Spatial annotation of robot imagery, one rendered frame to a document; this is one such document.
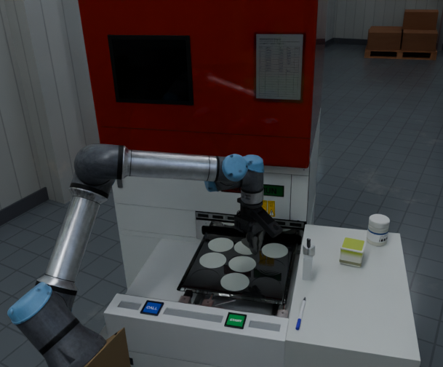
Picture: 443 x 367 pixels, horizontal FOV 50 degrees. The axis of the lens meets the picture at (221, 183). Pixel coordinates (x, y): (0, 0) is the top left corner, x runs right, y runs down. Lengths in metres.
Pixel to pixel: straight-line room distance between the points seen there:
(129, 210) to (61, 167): 2.20
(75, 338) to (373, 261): 0.99
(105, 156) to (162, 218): 0.76
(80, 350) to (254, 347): 0.48
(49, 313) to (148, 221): 0.89
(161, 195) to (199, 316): 0.67
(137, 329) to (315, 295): 0.55
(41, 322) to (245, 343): 0.55
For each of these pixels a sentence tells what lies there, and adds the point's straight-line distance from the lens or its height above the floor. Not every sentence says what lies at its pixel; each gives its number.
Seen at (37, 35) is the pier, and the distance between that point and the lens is 3.95.
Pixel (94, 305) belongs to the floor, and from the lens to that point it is 3.10.
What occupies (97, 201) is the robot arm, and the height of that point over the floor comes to 1.28.
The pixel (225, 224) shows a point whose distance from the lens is 1.92.
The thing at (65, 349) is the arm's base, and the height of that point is 1.08.
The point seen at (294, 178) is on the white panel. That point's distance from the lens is 1.79.
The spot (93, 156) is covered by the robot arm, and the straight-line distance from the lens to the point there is 1.33.
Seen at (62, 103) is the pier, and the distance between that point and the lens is 4.13.
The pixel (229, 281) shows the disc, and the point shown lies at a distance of 1.68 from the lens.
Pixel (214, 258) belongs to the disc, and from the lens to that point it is 1.79.
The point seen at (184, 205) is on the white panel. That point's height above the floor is 1.00.
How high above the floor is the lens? 1.93
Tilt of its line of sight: 26 degrees down
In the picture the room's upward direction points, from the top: 2 degrees counter-clockwise
